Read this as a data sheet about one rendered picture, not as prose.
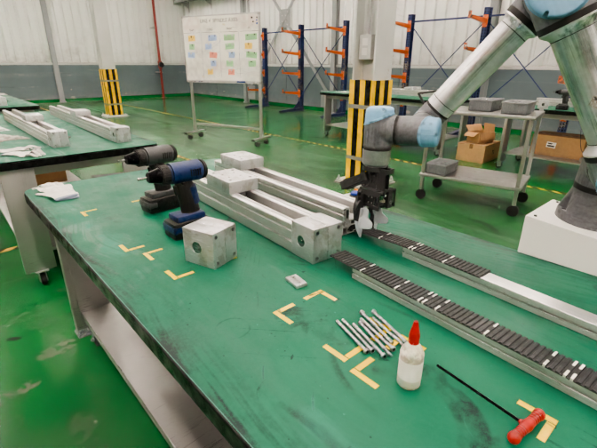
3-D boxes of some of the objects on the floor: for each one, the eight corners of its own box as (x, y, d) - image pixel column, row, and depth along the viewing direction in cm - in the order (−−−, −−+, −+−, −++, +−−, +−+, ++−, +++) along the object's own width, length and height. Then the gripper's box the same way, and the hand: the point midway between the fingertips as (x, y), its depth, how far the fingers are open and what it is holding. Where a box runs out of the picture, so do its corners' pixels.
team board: (184, 140, 709) (171, 14, 637) (202, 135, 750) (193, 18, 678) (256, 148, 643) (250, 10, 571) (272, 143, 684) (270, 13, 612)
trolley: (527, 202, 398) (551, 94, 361) (517, 218, 357) (543, 98, 320) (425, 184, 455) (436, 89, 417) (405, 196, 413) (417, 92, 376)
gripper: (374, 172, 104) (369, 247, 112) (404, 164, 111) (397, 236, 119) (350, 165, 110) (346, 237, 118) (380, 159, 117) (375, 228, 125)
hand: (365, 229), depth 120 cm, fingers closed on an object, 5 cm apart
